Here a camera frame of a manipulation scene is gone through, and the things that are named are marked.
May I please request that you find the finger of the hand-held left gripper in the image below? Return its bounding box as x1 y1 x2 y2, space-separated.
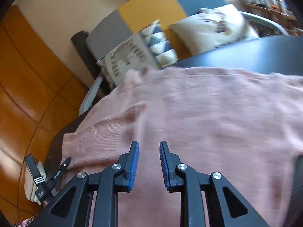
48 157 71 191

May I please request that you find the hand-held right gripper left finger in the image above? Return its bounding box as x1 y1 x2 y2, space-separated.
28 141 139 227

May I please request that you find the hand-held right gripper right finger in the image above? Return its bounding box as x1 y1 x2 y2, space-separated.
159 141 270 227

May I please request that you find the pink knitted sweater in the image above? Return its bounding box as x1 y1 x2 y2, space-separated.
63 66 303 227

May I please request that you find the person's left forearm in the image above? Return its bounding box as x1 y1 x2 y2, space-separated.
11 216 39 227

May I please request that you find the folded white towel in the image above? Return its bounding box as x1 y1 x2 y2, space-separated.
25 162 45 204

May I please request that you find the tiger print pillow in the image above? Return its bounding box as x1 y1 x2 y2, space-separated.
97 20 180 86

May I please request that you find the deer print pillow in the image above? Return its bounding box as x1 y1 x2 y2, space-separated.
169 5 260 55

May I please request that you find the cluttered wooden desk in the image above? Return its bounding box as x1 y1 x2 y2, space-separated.
239 0 299 32

